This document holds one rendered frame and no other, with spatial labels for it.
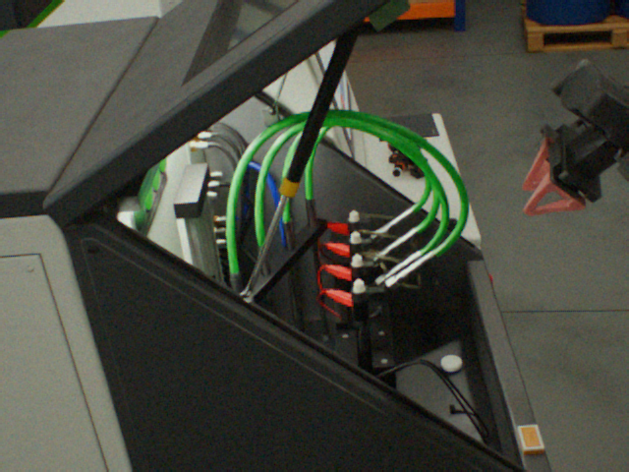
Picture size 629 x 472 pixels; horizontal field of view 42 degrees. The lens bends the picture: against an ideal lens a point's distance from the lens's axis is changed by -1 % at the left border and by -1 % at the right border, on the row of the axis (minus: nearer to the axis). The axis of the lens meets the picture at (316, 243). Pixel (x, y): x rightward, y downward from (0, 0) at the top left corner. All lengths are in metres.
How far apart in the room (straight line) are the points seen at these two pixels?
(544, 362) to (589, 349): 0.17
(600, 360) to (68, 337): 2.26
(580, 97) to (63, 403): 0.74
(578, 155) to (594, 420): 1.77
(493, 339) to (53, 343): 0.79
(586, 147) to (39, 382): 0.74
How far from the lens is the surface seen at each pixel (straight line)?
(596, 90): 1.02
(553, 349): 3.06
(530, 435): 1.32
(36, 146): 1.06
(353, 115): 1.23
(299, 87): 1.59
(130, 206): 1.02
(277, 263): 1.48
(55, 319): 1.03
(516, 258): 3.55
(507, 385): 1.42
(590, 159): 1.10
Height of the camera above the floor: 1.87
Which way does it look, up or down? 30 degrees down
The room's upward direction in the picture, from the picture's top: 6 degrees counter-clockwise
